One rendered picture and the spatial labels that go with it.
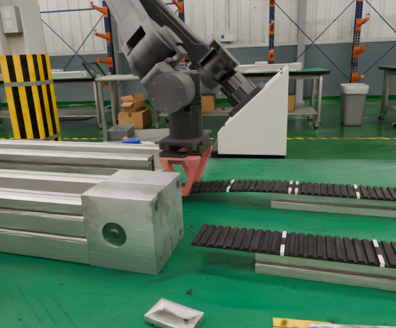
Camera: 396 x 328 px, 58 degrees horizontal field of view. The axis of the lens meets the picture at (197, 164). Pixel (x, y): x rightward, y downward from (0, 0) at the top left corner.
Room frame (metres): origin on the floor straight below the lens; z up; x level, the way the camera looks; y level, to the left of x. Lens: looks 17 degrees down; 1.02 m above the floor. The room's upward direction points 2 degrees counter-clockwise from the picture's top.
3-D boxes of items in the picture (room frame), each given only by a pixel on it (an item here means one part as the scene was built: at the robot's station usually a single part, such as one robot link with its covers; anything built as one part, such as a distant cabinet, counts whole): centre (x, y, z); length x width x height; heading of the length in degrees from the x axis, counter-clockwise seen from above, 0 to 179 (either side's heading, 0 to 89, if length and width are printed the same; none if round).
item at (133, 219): (0.44, 0.08, 0.83); 0.12 x 0.09 x 0.10; 163
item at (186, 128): (0.61, 0.02, 0.91); 0.10 x 0.07 x 0.07; 162
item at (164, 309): (0.29, 0.03, 0.78); 0.05 x 0.03 x 0.01; 60
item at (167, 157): (0.59, 0.02, 0.84); 0.07 x 0.07 x 0.09; 72
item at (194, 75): (0.60, 0.02, 0.97); 0.07 x 0.06 x 0.07; 167
